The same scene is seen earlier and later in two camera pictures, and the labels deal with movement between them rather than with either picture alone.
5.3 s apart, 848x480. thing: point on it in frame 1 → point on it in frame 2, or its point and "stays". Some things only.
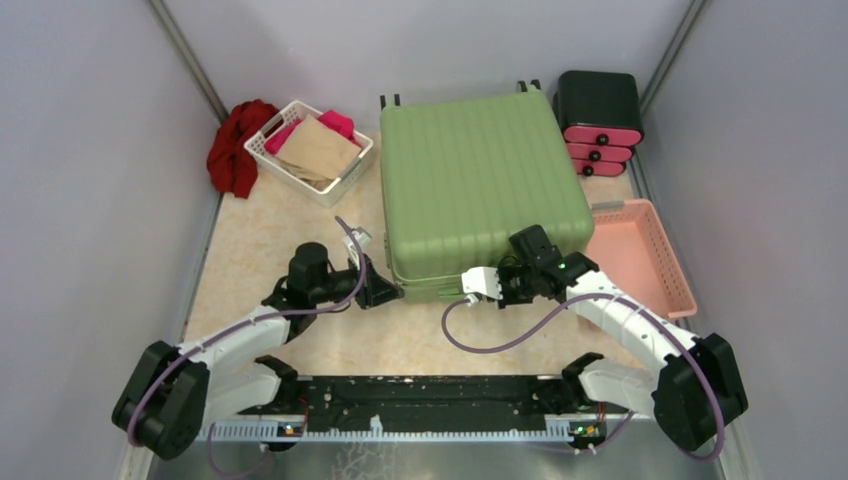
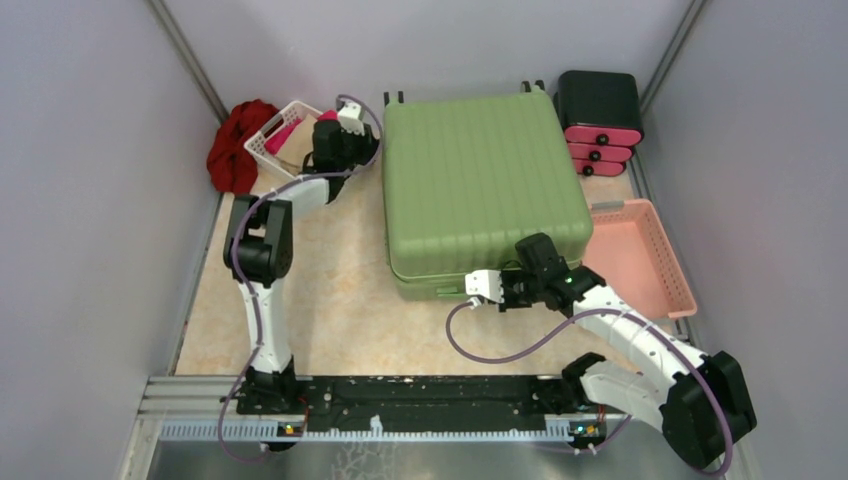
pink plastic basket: (632, 252) stays
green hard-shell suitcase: (461, 178) stays
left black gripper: (375, 289) → (368, 145)
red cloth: (229, 164) stays
